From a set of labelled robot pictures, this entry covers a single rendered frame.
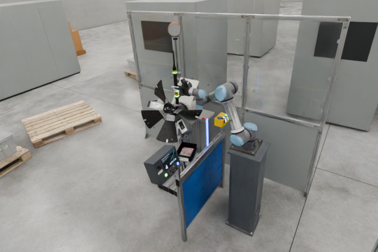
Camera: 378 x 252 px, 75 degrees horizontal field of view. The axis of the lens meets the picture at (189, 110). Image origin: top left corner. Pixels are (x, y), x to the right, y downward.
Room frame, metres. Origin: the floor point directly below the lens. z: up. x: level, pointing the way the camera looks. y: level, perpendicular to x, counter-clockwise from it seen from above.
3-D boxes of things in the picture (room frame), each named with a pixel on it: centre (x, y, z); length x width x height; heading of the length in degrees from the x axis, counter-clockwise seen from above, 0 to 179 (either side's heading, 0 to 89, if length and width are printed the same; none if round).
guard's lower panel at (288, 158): (2.85, -0.31, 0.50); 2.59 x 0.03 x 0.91; 54
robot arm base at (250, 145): (1.82, -0.53, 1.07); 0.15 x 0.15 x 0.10
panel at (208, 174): (1.98, -0.12, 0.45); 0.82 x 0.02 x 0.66; 144
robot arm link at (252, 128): (1.82, -0.52, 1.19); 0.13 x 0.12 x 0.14; 129
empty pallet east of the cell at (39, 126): (4.21, 2.48, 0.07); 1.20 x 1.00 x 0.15; 128
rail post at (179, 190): (1.63, 0.13, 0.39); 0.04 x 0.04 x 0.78; 54
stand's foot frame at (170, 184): (2.51, 0.11, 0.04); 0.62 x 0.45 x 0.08; 144
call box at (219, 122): (2.30, -0.35, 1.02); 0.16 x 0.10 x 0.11; 144
